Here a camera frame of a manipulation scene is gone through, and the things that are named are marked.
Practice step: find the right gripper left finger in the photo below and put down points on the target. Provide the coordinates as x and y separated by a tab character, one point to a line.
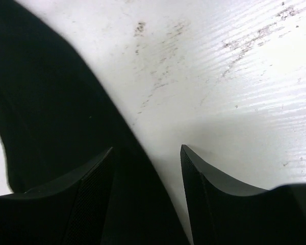
70	209

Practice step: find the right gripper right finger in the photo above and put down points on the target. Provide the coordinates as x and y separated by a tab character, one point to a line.
225	210

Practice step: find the black tank top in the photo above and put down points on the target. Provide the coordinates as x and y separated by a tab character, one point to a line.
55	116

